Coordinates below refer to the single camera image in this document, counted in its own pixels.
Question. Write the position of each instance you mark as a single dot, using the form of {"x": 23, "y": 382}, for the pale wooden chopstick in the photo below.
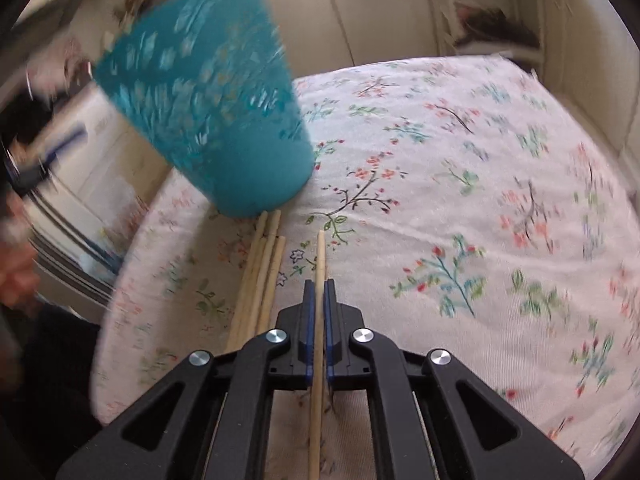
{"x": 250, "y": 270}
{"x": 262, "y": 290}
{"x": 274, "y": 280}
{"x": 321, "y": 260}

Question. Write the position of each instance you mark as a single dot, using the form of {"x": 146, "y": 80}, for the bundle of wooden chopsticks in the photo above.
{"x": 262, "y": 265}

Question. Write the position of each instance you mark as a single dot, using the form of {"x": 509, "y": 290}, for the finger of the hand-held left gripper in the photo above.
{"x": 62, "y": 144}

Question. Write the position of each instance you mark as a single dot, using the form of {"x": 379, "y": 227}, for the person's left hand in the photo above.
{"x": 15, "y": 270}

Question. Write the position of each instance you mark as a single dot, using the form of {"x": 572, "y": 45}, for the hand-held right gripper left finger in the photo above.
{"x": 310, "y": 305}

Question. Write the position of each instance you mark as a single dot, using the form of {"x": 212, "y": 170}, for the teal perforated plastic basket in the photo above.
{"x": 210, "y": 100}

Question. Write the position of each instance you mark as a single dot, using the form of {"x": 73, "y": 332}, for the floral tablecloth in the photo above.
{"x": 425, "y": 210}

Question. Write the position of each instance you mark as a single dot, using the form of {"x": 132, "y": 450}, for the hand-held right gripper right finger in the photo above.
{"x": 329, "y": 305}

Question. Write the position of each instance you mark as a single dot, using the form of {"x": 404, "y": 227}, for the metal sliding door track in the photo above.
{"x": 70, "y": 260}

